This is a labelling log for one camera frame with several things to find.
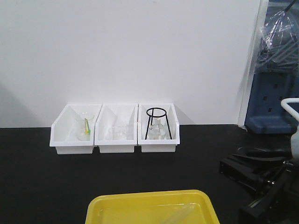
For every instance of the white bin middle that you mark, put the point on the white bin middle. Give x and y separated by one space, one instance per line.
109 115

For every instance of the white bin right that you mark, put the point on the white bin right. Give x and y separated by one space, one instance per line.
158 146

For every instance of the clear beaker in bin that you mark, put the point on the clear beaker in bin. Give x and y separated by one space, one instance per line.
118 131
80 127

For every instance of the yellow plastic tray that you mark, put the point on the yellow plastic tray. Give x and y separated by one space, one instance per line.
143 208

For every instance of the black wire tripod stand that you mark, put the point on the black wire tripod stand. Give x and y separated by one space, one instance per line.
158 112

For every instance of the white lab faucet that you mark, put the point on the white lab faucet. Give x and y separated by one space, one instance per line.
295 137

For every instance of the white bin left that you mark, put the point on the white bin left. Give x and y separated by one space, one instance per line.
63 131

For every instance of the green yellow plastic dropper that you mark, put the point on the green yellow plastic dropper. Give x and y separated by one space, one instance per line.
87 128

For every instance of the white bin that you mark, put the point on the white bin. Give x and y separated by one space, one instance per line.
158 146
63 131
109 115

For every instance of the plastic bag of pegs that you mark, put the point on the plastic bag of pegs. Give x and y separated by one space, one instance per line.
279 47

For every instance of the short clear glass test tube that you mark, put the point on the short clear glass test tube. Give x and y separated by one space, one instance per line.
178 214

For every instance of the clear beaker in middle bin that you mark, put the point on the clear beaker in middle bin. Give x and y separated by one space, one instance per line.
118 131

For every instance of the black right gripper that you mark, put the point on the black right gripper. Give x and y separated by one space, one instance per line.
280 204

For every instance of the blue grey pegboard drying rack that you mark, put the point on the blue grey pegboard drying rack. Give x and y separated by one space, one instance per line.
265 114

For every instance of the clear flask in right bin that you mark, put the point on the clear flask in right bin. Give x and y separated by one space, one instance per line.
157 130

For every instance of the clear beaker in left bin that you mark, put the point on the clear beaker in left bin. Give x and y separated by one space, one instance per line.
80 127

